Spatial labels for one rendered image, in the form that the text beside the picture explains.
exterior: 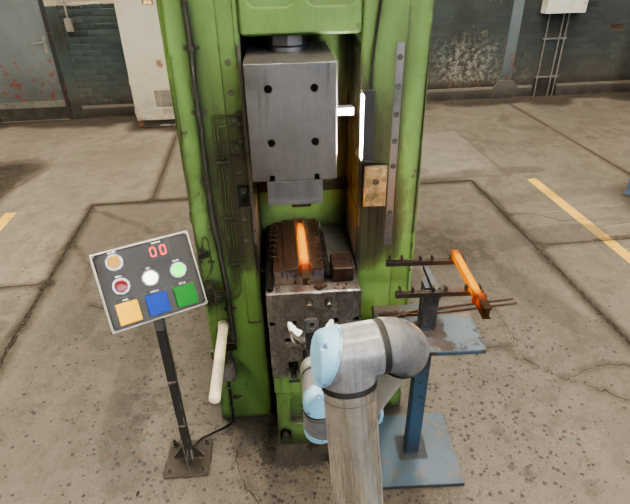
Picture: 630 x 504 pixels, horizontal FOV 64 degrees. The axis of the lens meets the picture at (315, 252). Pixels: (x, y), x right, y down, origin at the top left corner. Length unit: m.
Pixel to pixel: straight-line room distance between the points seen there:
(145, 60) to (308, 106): 5.60
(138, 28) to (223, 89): 5.34
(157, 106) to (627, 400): 6.18
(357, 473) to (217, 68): 1.34
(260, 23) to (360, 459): 1.36
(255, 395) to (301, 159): 1.32
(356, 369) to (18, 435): 2.32
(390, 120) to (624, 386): 2.06
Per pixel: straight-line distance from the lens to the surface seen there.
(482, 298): 1.81
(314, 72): 1.71
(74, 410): 3.07
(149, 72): 7.25
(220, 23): 1.83
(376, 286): 2.26
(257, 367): 2.51
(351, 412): 1.05
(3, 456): 3.02
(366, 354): 1.00
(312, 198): 1.85
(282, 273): 2.00
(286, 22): 1.82
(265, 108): 1.73
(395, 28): 1.87
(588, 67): 9.36
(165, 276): 1.88
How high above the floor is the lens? 2.08
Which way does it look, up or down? 31 degrees down
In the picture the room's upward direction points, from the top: 1 degrees counter-clockwise
